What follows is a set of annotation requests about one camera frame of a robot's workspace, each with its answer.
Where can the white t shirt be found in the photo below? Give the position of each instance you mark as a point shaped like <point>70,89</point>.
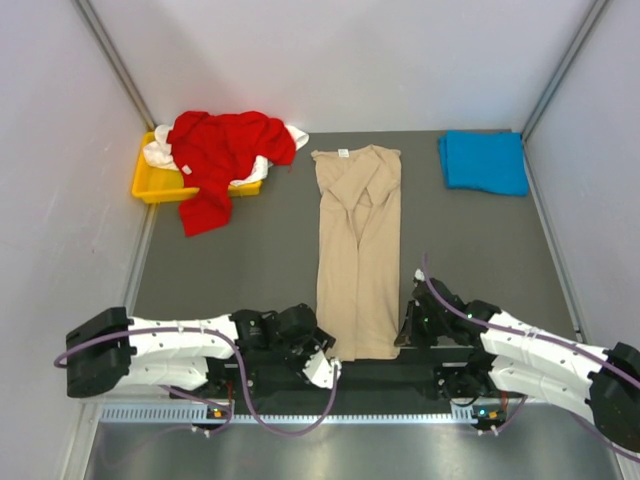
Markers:
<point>157,154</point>

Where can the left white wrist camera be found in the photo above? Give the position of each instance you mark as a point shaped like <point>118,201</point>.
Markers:
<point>321,371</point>

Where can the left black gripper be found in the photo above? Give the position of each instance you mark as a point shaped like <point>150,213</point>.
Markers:
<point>318,341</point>

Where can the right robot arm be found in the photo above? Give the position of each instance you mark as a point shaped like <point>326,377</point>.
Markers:
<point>598,385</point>

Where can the grey slotted cable duct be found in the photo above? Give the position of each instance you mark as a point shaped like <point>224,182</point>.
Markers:
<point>205,415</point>

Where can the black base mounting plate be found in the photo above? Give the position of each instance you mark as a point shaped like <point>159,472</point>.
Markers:
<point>380,382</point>

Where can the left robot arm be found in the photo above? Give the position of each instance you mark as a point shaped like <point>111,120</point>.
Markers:
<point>114,350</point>

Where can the beige t shirt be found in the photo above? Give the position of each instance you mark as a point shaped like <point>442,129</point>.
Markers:
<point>358,277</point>

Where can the folded blue t shirt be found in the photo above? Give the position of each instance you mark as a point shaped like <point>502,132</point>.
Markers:
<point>487,162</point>

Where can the yellow plastic bin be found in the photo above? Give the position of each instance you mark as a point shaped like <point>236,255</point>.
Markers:
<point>155,185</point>

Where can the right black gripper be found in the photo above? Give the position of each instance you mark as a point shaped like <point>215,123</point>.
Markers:
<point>419,339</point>

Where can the red t shirt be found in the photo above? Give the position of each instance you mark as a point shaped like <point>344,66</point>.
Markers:
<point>242,137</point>

